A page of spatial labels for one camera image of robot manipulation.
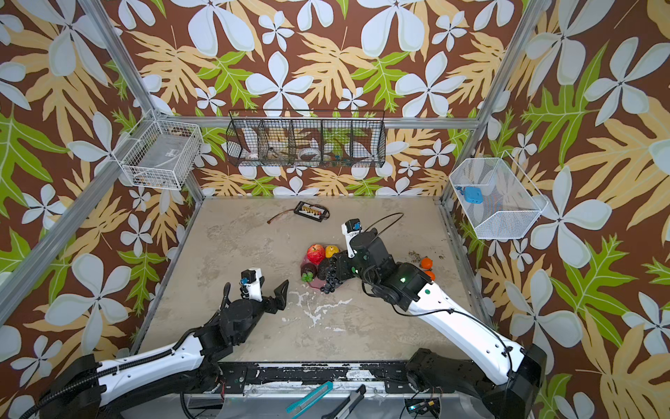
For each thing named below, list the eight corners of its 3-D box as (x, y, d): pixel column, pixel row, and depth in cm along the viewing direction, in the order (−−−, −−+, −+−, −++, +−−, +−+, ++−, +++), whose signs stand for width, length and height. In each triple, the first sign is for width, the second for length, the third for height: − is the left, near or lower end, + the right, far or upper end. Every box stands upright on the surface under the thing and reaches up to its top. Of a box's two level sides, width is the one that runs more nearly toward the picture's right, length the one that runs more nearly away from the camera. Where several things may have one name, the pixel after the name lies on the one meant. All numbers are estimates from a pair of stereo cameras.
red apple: (306, 265, 99) (305, 256, 94) (311, 251, 103) (310, 242, 98) (320, 268, 99) (319, 259, 94) (324, 254, 102) (324, 245, 97)
